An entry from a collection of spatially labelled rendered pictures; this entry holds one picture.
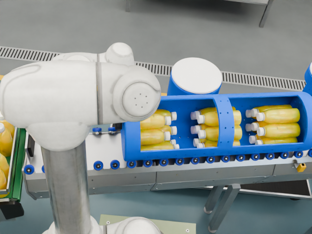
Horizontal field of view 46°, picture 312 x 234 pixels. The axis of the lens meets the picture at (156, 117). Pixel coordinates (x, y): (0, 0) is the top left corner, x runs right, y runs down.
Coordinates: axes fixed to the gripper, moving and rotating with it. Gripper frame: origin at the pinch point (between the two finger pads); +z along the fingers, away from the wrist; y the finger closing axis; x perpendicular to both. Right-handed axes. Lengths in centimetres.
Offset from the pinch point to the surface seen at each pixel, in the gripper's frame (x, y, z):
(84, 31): -19, -213, 116
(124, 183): 2.5, 11.8, 31.4
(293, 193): 126, -10, 101
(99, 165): -8.9, 8.4, 19.0
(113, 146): -1.5, -4.3, 23.3
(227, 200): 64, 7, 68
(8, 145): -49, -4, 18
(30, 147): -37.9, 2.2, 11.5
